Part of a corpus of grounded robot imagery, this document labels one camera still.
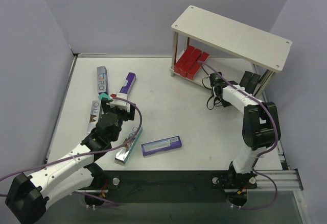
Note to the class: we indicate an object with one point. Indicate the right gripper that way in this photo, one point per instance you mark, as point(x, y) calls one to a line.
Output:
point(215, 80)

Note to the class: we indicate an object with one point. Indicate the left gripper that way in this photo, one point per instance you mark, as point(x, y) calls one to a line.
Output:
point(129, 114)

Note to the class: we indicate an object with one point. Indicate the teal toothpaste box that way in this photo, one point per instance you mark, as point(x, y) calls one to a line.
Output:
point(104, 97)

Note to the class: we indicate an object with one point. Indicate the silver rio box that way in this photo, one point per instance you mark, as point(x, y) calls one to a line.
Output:
point(95, 113)
point(125, 152)
point(102, 80)

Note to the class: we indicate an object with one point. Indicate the red toothpaste box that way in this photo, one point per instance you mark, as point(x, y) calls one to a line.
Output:
point(183, 59)
point(189, 62)
point(196, 66)

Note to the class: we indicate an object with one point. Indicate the purple toothpaste box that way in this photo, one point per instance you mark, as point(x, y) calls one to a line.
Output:
point(162, 145)
point(127, 86)

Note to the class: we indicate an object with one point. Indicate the silver Rio box bottom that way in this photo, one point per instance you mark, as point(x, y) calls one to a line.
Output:
point(125, 152)

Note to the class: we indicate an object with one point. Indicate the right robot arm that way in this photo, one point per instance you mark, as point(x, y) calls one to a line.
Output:
point(260, 127)

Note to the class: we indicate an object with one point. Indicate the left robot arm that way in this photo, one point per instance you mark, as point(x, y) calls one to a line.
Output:
point(29, 196)

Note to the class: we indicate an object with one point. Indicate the white two-tier shelf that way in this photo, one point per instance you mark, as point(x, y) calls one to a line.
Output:
point(258, 47)

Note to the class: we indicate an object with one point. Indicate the silver Rio box top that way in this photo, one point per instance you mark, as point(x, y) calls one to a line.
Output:
point(102, 80)

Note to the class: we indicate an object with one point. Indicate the purple toothpaste box flat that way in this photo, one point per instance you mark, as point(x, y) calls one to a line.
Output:
point(162, 145)

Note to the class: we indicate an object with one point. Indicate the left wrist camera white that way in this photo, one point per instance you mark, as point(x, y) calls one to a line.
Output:
point(119, 101)

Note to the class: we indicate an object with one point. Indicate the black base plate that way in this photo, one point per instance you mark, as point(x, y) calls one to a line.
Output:
point(190, 186)

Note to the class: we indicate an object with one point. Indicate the aluminium frame rail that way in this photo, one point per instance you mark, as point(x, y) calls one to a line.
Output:
point(168, 106)

